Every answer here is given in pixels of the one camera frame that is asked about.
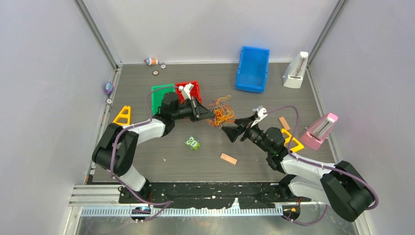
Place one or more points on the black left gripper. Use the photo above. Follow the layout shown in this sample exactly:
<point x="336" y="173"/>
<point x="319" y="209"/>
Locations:
<point x="198" y="112"/>

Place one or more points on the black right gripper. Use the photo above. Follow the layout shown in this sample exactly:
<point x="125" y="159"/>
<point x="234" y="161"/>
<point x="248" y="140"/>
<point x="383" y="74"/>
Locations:
<point x="233" y="132"/>

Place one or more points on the wooden block near right arm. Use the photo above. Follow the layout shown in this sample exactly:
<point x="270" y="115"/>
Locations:
<point x="284" y="123"/>

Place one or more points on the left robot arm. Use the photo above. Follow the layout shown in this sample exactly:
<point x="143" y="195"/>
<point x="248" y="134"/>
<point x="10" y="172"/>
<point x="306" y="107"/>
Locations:
<point x="116" y="148"/>

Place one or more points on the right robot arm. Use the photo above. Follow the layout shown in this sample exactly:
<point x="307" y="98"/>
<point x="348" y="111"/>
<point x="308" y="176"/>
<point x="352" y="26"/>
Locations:
<point x="339" y="186"/>

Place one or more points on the red plastic bin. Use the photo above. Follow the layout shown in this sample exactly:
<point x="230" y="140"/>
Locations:
<point x="194" y="92"/>

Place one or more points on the green frog toy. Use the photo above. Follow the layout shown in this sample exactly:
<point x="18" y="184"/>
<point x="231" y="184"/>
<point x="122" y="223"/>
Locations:
<point x="192" y="143"/>

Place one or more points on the wooden block front centre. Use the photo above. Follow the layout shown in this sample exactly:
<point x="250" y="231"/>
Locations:
<point x="228" y="158"/>

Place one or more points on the green plastic bin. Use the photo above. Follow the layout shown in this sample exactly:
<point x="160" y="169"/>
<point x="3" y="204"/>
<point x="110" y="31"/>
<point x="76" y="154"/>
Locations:
<point x="160" y="97"/>

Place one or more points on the blue plastic bin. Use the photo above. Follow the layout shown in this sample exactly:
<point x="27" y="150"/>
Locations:
<point x="252" y="72"/>

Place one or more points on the yellow triangle toy right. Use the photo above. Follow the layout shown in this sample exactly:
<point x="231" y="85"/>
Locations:
<point x="295" y="144"/>

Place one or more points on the yellow triangle toy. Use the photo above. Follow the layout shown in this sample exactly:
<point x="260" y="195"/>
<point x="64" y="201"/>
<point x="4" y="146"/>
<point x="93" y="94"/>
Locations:
<point x="295" y="144"/>
<point x="123" y="118"/>

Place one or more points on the white metronome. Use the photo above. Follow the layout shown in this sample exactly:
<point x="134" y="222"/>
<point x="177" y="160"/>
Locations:
<point x="294" y="74"/>

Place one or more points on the small clown figurine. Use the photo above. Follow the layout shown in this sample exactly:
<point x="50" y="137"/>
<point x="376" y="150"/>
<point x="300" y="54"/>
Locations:
<point x="151" y="61"/>

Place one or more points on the yellow triangle toy left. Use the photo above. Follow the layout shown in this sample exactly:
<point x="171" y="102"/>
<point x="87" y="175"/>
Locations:
<point x="123" y="118"/>

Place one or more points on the pink metronome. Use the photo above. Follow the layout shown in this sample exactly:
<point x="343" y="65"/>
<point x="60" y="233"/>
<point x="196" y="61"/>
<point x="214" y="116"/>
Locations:
<point x="318" y="132"/>

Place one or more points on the purple round toy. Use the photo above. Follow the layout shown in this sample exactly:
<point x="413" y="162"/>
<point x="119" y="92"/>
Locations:
<point x="108" y="88"/>

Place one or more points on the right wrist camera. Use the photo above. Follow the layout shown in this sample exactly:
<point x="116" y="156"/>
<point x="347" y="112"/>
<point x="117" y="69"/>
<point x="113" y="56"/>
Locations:
<point x="259" y="114"/>

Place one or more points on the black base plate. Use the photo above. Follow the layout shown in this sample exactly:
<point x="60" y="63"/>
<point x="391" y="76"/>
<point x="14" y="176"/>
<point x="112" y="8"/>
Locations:
<point x="217" y="195"/>

